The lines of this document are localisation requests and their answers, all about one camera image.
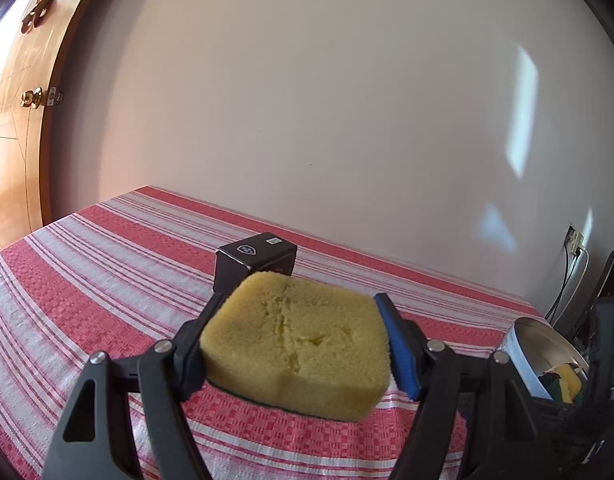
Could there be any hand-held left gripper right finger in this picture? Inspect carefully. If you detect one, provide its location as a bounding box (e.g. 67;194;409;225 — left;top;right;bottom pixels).
374;292;552;480

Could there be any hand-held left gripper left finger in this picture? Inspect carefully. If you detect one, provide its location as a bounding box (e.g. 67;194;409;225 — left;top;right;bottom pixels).
42;290;228;480

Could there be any green and yellow scouring sponge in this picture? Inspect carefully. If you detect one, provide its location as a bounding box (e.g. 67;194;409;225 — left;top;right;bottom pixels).
539;362;584;403

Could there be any silver tin can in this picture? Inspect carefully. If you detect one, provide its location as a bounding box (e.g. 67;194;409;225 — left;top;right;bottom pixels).
497;317;590;402

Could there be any thick yellow sponge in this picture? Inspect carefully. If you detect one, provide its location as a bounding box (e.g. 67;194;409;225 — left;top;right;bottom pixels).
199;271;392;423

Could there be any red striped desktop tablecloth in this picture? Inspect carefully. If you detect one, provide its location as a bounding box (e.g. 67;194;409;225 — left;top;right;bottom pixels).
0;185;548;480

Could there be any black cardboard box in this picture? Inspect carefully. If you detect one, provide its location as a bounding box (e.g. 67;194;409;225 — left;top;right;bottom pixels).
213;232;298;295

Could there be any black monitor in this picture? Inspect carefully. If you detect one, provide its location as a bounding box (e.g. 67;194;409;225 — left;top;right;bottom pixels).
581;241;614;353

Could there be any wooden door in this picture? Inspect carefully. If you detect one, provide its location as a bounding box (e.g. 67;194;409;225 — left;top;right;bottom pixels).
0;0;114;252

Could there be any black cable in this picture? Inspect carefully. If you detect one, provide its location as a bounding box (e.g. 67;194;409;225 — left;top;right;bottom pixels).
546;246;576;327

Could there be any white cable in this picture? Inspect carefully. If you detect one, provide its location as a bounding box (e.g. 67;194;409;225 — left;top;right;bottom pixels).
562;247;591;332

